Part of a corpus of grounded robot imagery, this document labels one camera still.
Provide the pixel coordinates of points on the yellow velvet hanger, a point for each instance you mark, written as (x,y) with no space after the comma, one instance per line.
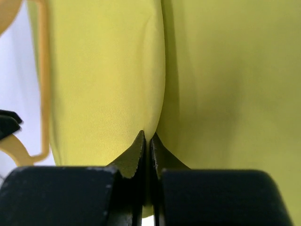
(11,145)

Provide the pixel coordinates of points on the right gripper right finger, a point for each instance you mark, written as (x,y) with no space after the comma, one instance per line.
(211,197)

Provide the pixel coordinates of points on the yellow-green trousers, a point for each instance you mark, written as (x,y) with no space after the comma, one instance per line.
(219,81)

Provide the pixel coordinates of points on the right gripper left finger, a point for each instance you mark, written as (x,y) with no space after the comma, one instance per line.
(77,196)

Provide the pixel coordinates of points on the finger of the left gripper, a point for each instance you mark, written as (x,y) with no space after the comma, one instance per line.
(9,123)

